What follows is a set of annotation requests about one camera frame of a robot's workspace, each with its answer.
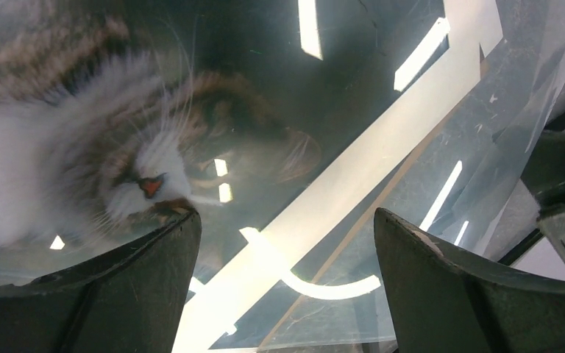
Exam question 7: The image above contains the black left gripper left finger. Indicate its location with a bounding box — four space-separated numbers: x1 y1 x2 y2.
0 212 202 352

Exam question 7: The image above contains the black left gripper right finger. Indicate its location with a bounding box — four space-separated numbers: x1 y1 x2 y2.
374 208 565 352

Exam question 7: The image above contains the clear acrylic sheet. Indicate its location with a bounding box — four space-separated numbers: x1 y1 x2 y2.
202 1 565 352

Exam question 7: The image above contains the black picture frame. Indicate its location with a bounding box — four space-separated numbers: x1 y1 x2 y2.
499 112 565 280

